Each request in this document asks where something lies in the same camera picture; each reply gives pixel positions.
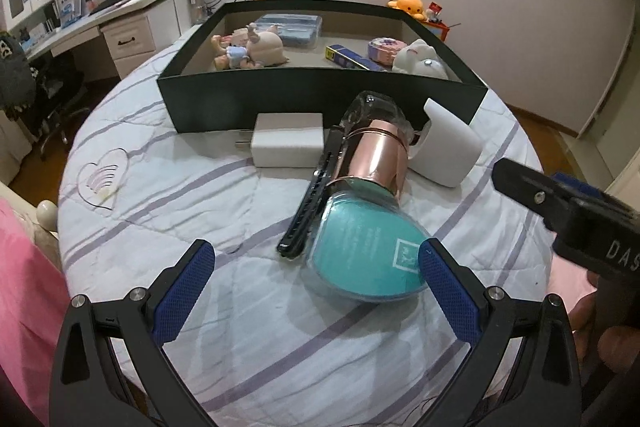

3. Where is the white round bedpost knob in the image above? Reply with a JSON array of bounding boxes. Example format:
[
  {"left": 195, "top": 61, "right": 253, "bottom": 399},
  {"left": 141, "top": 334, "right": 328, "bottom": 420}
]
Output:
[{"left": 37, "top": 201, "right": 59, "bottom": 233}]

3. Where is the orange octopus plush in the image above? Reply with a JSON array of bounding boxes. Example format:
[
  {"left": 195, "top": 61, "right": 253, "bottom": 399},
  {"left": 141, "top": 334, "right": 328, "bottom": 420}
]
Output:
[{"left": 387, "top": 0, "right": 428, "bottom": 18}]

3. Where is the black cardboard tray box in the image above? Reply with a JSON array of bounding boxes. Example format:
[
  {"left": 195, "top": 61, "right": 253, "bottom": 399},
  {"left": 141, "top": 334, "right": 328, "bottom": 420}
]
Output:
[{"left": 156, "top": 0, "right": 489, "bottom": 135}]

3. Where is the beige pig doll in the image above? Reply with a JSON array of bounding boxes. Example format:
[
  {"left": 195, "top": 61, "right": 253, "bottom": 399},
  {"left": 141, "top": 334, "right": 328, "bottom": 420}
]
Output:
[{"left": 245, "top": 23, "right": 291, "bottom": 68}]

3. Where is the black office chair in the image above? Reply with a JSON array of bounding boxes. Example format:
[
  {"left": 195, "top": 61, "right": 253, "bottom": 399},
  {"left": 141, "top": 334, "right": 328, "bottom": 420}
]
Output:
[{"left": 27, "top": 52, "right": 93, "bottom": 148}]

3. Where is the small pink doll figurine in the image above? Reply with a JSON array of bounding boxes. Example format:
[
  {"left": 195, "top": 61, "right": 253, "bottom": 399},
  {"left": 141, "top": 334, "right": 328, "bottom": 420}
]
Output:
[{"left": 211, "top": 32, "right": 251, "bottom": 70}]

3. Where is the grey printed jacket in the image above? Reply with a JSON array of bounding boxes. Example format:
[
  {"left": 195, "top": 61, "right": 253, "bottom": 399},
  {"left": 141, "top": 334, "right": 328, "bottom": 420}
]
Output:
[{"left": 0, "top": 32, "right": 38, "bottom": 108}]

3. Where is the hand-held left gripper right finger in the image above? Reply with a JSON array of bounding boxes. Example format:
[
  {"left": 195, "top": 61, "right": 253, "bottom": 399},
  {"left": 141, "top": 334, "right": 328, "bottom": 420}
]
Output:
[{"left": 417, "top": 238, "right": 583, "bottom": 427}]

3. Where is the white cat figurine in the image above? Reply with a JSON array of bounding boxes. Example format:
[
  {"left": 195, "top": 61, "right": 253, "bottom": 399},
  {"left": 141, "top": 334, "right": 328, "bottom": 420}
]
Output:
[{"left": 392, "top": 39, "right": 441, "bottom": 72}]

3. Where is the pink round toy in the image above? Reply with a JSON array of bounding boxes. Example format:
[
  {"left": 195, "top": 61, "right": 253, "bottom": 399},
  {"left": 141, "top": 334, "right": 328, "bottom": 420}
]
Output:
[{"left": 366, "top": 37, "right": 407, "bottom": 65}]

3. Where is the red printed storage box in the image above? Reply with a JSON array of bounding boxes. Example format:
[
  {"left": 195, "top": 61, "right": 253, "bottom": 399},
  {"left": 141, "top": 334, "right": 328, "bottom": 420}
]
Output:
[{"left": 420, "top": 14, "right": 454, "bottom": 42}]

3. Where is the clear plastic box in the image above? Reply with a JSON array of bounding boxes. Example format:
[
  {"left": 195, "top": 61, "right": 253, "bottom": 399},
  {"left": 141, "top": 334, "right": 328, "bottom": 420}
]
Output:
[{"left": 249, "top": 13, "right": 323, "bottom": 48}]

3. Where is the black comb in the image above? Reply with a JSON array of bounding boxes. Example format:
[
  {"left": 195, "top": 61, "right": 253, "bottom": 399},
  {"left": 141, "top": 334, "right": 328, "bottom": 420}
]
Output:
[{"left": 276, "top": 127, "right": 346, "bottom": 260}]

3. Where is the blue and white box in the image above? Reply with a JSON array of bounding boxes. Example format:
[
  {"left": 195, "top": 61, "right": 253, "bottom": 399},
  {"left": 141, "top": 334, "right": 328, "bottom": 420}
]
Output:
[{"left": 56, "top": 0, "right": 83, "bottom": 28}]

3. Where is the teal egg-shaped case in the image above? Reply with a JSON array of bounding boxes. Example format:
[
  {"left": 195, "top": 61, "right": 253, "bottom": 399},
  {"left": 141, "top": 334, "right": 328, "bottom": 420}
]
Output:
[{"left": 304, "top": 189, "right": 438, "bottom": 305}]

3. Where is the white desk with drawers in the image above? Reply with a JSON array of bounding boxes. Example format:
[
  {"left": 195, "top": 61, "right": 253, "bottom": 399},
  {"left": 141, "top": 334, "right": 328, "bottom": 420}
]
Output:
[{"left": 20, "top": 0, "right": 201, "bottom": 80}]

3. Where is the white power adapter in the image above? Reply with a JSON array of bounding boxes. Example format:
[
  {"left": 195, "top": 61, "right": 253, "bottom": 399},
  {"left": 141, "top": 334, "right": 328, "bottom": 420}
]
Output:
[{"left": 407, "top": 98, "right": 483, "bottom": 188}]

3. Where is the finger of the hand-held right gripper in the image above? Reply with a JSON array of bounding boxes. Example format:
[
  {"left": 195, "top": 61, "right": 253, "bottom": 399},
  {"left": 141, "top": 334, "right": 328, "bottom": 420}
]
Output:
[
  {"left": 491, "top": 158, "right": 577, "bottom": 230},
  {"left": 550, "top": 172, "right": 608, "bottom": 204}
]

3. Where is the blue pen box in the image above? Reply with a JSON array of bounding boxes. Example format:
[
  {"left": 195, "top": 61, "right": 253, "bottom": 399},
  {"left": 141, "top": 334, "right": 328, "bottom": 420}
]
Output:
[{"left": 325, "top": 44, "right": 388, "bottom": 72}]

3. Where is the white charger block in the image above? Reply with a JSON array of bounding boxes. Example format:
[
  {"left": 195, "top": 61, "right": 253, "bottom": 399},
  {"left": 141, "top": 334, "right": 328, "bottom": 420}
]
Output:
[{"left": 235, "top": 113, "right": 326, "bottom": 168}]

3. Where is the rose gold bottle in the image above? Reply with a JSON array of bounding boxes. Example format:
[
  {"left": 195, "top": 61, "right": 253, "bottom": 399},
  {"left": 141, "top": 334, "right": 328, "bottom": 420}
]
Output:
[{"left": 330, "top": 91, "right": 423, "bottom": 202}]

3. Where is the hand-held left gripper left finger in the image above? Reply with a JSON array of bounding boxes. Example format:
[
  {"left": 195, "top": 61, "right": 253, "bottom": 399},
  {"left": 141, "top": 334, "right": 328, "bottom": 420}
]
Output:
[{"left": 49, "top": 238, "right": 217, "bottom": 427}]

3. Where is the pink bedsheet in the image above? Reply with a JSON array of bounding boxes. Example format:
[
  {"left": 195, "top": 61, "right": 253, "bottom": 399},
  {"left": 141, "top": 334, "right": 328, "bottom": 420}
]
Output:
[{"left": 0, "top": 197, "right": 71, "bottom": 427}]

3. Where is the person's right hand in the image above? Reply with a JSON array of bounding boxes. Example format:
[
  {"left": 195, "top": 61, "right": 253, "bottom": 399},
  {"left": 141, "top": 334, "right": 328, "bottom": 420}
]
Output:
[{"left": 570, "top": 271, "right": 640, "bottom": 372}]

